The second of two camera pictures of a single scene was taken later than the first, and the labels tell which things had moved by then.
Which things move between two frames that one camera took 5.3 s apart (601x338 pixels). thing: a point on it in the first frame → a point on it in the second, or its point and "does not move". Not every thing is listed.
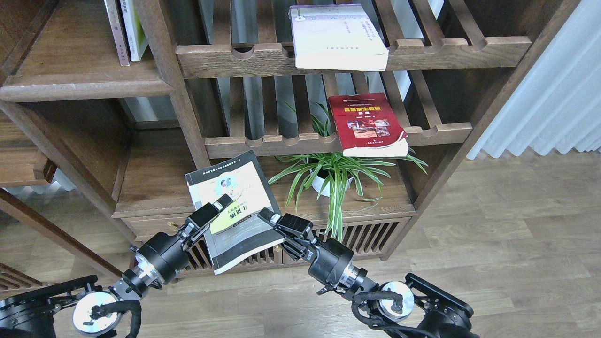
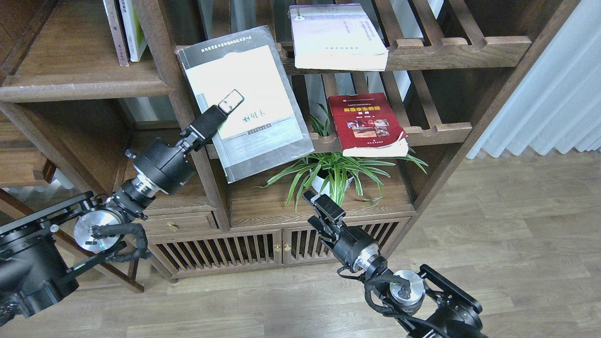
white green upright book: (136, 40) does not move
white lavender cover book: (337, 36) does not move
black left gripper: (164, 257) → (162, 168)
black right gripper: (331, 264) → (358, 251)
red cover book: (366, 126) does not move
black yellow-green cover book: (238, 232) → (263, 132)
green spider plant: (332, 172) does not move
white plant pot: (319, 184) does not move
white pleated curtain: (557, 105) does not move
